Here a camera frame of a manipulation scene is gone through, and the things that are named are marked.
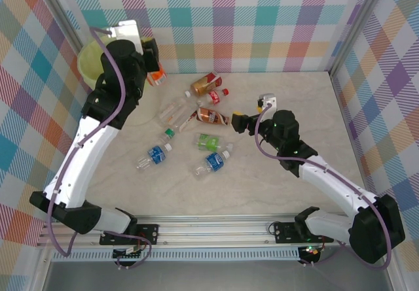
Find orange checked label bottle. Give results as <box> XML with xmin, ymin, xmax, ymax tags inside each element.
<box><xmin>146</xmin><ymin>62</ymin><xmax>168</xmax><ymax>88</ymax></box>

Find crushed brown drink bottle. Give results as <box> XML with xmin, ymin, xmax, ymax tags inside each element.
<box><xmin>195</xmin><ymin>107</ymin><xmax>232</xmax><ymax>127</ymax></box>

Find small cola bottle red cap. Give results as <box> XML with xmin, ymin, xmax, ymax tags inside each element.
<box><xmin>197</xmin><ymin>88</ymin><xmax>230</xmax><ymax>107</ymax></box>

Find clear bottle green label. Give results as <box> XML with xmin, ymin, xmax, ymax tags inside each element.
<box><xmin>195</xmin><ymin>133</ymin><xmax>234</xmax><ymax>152</ymax></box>

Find blue label water bottle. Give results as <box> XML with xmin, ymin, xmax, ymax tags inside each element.
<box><xmin>136</xmin><ymin>143</ymin><xmax>173</xmax><ymax>173</ymax></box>
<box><xmin>192</xmin><ymin>150</ymin><xmax>232</xmax><ymax>180</ymax></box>

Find clear bottle orange stripes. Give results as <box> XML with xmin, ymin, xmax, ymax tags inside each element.
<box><xmin>158</xmin><ymin>97</ymin><xmax>191</xmax><ymax>129</ymax></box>

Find small clear bottle green cap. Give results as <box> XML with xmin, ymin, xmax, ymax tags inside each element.
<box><xmin>159</xmin><ymin>128</ymin><xmax>176</xmax><ymax>145</ymax></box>

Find light green plastic bin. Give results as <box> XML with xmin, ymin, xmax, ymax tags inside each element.
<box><xmin>77</xmin><ymin>38</ymin><xmax>111</xmax><ymax>89</ymax></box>

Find right controller board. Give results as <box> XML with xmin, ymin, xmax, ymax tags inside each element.
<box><xmin>299</xmin><ymin>245</ymin><xmax>322</xmax><ymax>258</ymax></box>

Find controller board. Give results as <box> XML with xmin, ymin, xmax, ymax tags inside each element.
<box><xmin>299</xmin><ymin>245</ymin><xmax>322</xmax><ymax>258</ymax></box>
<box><xmin>113</xmin><ymin>245</ymin><xmax>144</xmax><ymax>260</ymax></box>

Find grey metal panel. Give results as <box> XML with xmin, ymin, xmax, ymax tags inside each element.
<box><xmin>42</xmin><ymin>260</ymin><xmax>393</xmax><ymax>291</ymax></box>

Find left controller board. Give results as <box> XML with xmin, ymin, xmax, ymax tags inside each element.
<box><xmin>113</xmin><ymin>245</ymin><xmax>144</xmax><ymax>260</ymax></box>

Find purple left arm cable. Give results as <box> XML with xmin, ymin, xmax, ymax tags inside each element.
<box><xmin>46</xmin><ymin>26</ymin><xmax>127</xmax><ymax>258</ymax></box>

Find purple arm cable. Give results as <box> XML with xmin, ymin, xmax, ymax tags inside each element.
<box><xmin>254</xmin><ymin>103</ymin><xmax>393</xmax><ymax>270</ymax></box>
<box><xmin>46</xmin><ymin>26</ymin><xmax>127</xmax><ymax>258</ymax></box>

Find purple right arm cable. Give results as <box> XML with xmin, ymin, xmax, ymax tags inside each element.
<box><xmin>254</xmin><ymin>103</ymin><xmax>393</xmax><ymax>270</ymax></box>

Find aluminium left corner post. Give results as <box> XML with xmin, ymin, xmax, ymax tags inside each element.
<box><xmin>38</xmin><ymin>0</ymin><xmax>99</xmax><ymax>92</ymax></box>

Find aluminium corner post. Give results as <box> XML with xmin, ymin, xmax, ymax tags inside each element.
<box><xmin>327</xmin><ymin>0</ymin><xmax>393</xmax><ymax>76</ymax></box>
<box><xmin>38</xmin><ymin>0</ymin><xmax>99</xmax><ymax>92</ymax></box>

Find black right mount plate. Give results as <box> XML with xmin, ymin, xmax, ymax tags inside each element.
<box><xmin>273</xmin><ymin>222</ymin><xmax>335</xmax><ymax>245</ymax></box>

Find black mount plate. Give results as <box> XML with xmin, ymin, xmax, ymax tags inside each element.
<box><xmin>100</xmin><ymin>224</ymin><xmax>160</xmax><ymax>246</ymax></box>
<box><xmin>273</xmin><ymin>222</ymin><xmax>335</xmax><ymax>245</ymax></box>

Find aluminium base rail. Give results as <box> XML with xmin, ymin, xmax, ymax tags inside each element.
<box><xmin>36</xmin><ymin>214</ymin><xmax>397</xmax><ymax>248</ymax></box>

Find aluminium right corner post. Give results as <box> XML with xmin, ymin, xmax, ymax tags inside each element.
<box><xmin>327</xmin><ymin>0</ymin><xmax>393</xmax><ymax>76</ymax></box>

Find white slotted cable duct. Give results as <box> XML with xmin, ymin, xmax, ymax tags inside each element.
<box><xmin>52</xmin><ymin>250</ymin><xmax>301</xmax><ymax>262</ymax></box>

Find black left mount plate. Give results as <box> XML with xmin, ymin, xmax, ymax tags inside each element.
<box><xmin>100</xmin><ymin>224</ymin><xmax>160</xmax><ymax>246</ymax></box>

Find thin purple base cable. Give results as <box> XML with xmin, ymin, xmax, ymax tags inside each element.
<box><xmin>100</xmin><ymin>233</ymin><xmax>154</xmax><ymax>270</ymax></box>

